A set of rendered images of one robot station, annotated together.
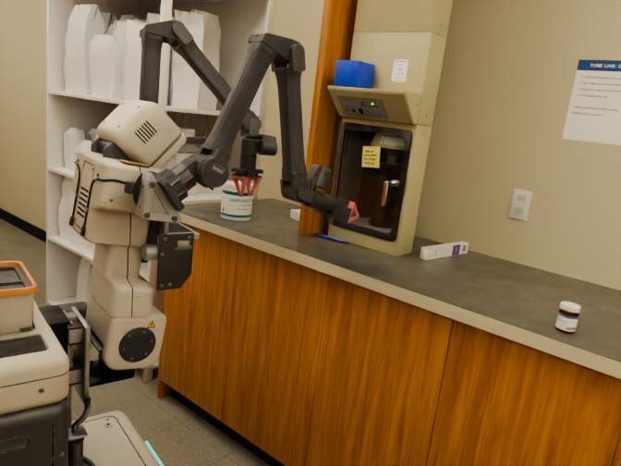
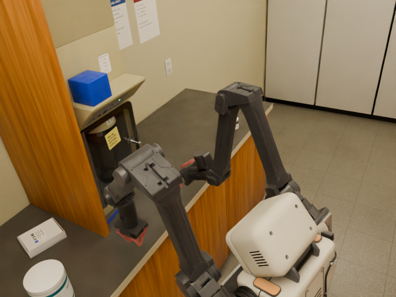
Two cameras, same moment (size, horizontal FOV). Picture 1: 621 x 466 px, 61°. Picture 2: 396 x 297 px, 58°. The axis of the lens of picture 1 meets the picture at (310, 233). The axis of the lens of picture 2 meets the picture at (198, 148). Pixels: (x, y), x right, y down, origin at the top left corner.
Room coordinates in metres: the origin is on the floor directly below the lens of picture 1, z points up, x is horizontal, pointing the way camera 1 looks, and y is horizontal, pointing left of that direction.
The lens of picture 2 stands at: (1.70, 1.16, 2.05)
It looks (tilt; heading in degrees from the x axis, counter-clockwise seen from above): 33 degrees down; 264
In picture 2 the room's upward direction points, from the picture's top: 5 degrees counter-clockwise
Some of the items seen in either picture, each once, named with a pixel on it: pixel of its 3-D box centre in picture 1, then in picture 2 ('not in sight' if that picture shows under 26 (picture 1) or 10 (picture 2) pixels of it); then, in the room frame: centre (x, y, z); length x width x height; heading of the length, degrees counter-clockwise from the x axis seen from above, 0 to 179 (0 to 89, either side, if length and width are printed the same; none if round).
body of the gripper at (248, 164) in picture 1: (248, 164); (129, 219); (1.86, 0.25, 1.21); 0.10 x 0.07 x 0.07; 141
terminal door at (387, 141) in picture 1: (368, 180); (116, 154); (1.93, -0.19, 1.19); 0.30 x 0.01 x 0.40; 51
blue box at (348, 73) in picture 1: (354, 75); (90, 88); (1.94, -0.09, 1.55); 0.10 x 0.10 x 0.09; 51
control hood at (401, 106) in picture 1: (371, 104); (112, 101); (1.89, -0.16, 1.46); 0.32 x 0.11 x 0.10; 51
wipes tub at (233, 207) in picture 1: (237, 200); (50, 288); (2.17, 0.32, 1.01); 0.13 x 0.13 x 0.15
